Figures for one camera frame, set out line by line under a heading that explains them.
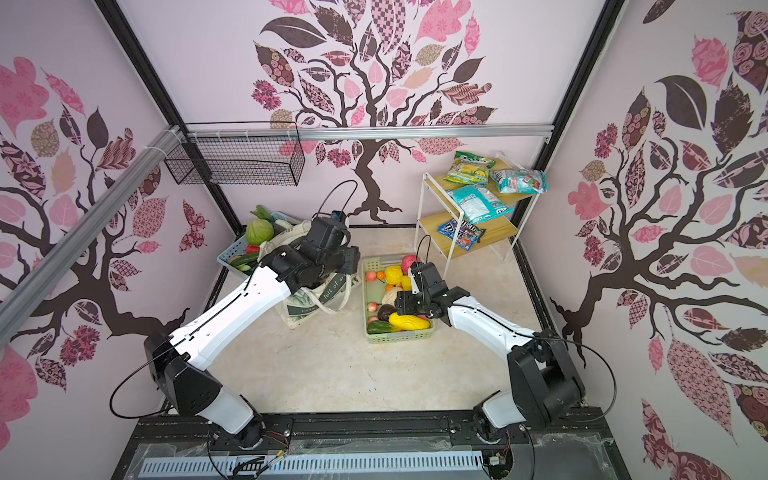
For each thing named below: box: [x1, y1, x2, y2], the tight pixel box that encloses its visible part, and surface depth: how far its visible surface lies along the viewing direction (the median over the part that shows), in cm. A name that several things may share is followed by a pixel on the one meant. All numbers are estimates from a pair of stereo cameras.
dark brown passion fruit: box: [377, 304, 397, 322], surface depth 92 cm
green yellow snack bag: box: [443, 151, 496, 185], surface depth 87 cm
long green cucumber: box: [230, 252, 259, 266], surface depth 103 cm
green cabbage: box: [246, 209, 275, 246], surface depth 106 cm
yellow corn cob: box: [388, 312, 430, 331], surface depth 87 cm
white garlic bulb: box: [381, 285, 403, 307], surface depth 96 cm
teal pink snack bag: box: [490, 169, 549, 195], surface depth 81 cm
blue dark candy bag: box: [438, 218, 486, 252], surface depth 96 cm
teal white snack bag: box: [447, 184, 515, 224], surface depth 78 cm
